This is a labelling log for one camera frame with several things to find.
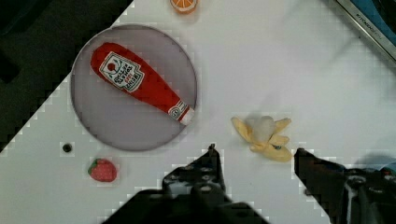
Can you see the orange slice toy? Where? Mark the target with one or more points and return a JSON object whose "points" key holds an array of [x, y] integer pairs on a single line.
{"points": [[184, 6]]}

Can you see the round grey plate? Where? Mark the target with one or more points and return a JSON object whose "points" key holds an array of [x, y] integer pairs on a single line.
{"points": [[117, 119]]}

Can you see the red plush strawberry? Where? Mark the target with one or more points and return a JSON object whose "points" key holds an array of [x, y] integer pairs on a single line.
{"points": [[102, 170]]}

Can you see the red plush ketchup bottle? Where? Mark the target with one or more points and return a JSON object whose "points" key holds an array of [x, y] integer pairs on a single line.
{"points": [[129, 73]]}

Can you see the yellow plush peeled banana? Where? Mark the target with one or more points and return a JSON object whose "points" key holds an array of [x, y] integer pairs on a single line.
{"points": [[264, 137]]}

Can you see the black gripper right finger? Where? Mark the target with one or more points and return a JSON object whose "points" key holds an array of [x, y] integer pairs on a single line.
{"points": [[364, 195]]}

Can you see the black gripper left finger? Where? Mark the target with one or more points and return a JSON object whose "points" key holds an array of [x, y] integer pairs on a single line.
{"points": [[205, 170]]}

